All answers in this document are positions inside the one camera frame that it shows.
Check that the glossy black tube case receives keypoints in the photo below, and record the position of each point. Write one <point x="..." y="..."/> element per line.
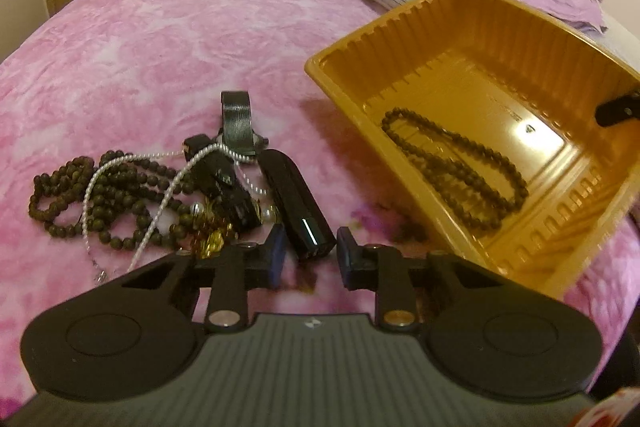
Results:
<point x="295" y="202"/>

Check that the red and white printed packet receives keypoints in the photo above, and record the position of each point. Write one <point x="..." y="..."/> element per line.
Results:
<point x="612" y="409"/>

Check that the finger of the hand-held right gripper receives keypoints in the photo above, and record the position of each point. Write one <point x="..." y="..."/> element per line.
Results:
<point x="617" y="109"/>

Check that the pink patterned blanket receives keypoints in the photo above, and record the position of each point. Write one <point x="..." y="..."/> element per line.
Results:
<point x="150" y="32"/>

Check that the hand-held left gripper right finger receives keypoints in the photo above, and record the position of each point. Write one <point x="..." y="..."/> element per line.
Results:
<point x="345" y="258"/>

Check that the yellow plastic tray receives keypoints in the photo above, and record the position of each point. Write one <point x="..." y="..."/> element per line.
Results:
<point x="500" y="57"/>

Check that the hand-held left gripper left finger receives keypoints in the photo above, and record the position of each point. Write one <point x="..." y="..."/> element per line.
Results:
<point x="273" y="258"/>

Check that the cream mattress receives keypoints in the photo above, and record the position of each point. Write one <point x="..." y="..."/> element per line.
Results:
<point x="625" y="42"/>

